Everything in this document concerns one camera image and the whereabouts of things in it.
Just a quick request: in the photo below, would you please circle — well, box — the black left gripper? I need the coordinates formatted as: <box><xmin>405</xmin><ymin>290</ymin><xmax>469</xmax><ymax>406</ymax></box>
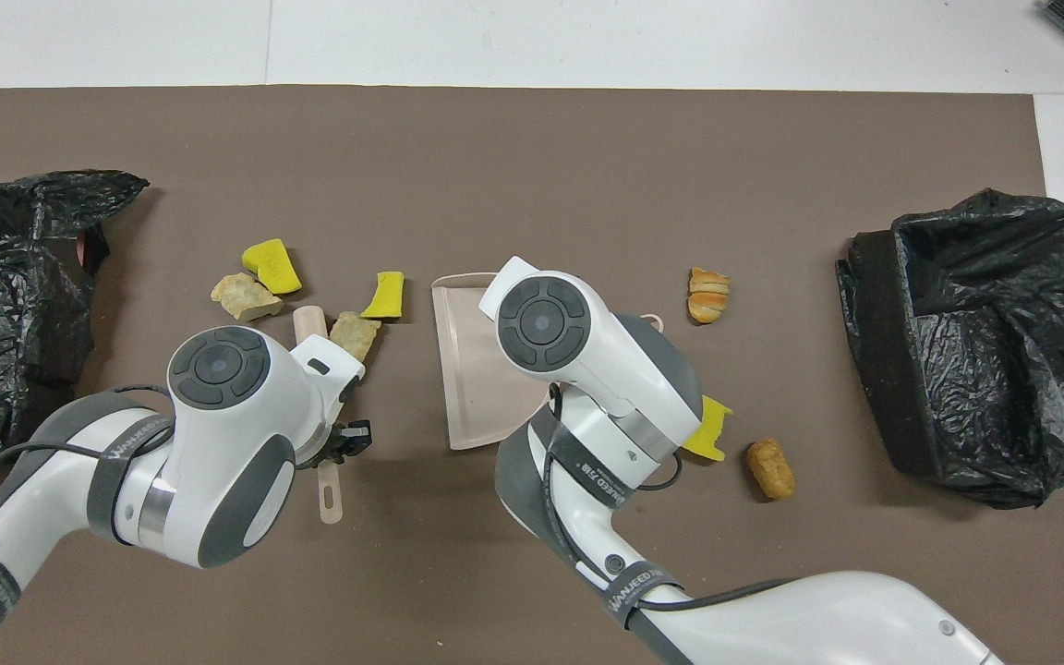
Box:
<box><xmin>320</xmin><ymin>418</ymin><xmax>374</xmax><ymax>466</ymax></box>

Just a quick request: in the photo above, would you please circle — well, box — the long ridged croissant piece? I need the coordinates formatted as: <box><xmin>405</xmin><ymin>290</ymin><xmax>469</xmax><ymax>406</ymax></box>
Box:
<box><xmin>328</xmin><ymin>311</ymin><xmax>382</xmax><ymax>363</ymax></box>

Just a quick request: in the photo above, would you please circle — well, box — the beige hand brush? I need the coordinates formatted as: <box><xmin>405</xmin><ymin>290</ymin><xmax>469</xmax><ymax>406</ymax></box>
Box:
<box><xmin>292</xmin><ymin>305</ymin><xmax>346</xmax><ymax>526</ymax></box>

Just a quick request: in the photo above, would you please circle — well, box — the beige plastic dustpan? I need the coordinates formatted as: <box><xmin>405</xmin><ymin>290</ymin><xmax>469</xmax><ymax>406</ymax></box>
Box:
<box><xmin>430</xmin><ymin>272</ymin><xmax>667</xmax><ymax>452</ymax></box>

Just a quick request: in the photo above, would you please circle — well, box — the small yellow green sponge piece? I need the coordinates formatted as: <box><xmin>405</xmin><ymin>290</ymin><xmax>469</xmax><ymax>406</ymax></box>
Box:
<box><xmin>359</xmin><ymin>271</ymin><xmax>405</xmax><ymax>320</ymax></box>

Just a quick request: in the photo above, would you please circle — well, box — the pale crusty bread chunk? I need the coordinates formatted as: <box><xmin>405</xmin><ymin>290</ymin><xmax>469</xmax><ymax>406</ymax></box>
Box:
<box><xmin>210</xmin><ymin>272</ymin><xmax>284</xmax><ymax>322</ymax></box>

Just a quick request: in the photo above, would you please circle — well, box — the large yellow sponge piece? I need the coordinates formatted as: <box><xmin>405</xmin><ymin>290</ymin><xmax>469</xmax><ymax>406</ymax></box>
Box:
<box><xmin>240</xmin><ymin>238</ymin><xmax>304</xmax><ymax>296</ymax></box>

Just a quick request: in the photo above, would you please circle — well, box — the notched yellow sponge piece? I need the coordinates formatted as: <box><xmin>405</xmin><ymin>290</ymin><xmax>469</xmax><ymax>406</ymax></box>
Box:
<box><xmin>683</xmin><ymin>395</ymin><xmax>734</xmax><ymax>463</ymax></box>

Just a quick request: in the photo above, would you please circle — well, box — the short striped croissant piece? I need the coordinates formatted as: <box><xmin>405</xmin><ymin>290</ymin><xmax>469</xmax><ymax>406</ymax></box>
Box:
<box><xmin>687</xmin><ymin>267</ymin><xmax>732</xmax><ymax>326</ymax></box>

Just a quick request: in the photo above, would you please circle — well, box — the brown oval bread roll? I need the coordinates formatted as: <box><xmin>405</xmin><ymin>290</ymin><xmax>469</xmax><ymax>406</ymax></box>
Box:
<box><xmin>745</xmin><ymin>437</ymin><xmax>797</xmax><ymax>502</ymax></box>

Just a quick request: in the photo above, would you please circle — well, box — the brown table mat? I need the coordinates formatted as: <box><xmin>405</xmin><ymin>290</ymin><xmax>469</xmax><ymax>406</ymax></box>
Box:
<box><xmin>0</xmin><ymin>85</ymin><xmax>1064</xmax><ymax>665</ymax></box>

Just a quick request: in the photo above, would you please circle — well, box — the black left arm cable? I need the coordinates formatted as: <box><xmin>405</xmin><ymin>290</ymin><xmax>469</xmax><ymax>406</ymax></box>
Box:
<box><xmin>0</xmin><ymin>383</ymin><xmax>173</xmax><ymax>555</ymax></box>

